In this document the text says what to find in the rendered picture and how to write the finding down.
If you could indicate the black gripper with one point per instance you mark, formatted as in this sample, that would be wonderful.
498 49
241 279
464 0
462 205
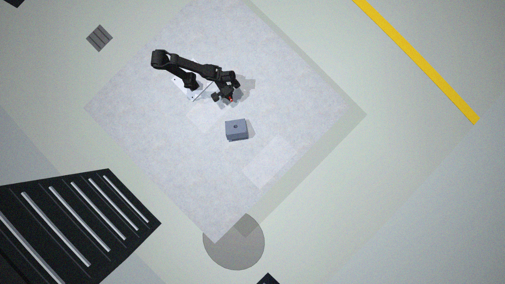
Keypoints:
215 96

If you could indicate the grey-blue square panel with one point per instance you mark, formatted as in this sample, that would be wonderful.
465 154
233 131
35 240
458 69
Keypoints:
236 130

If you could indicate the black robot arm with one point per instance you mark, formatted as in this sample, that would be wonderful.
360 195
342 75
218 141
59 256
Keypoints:
160 60

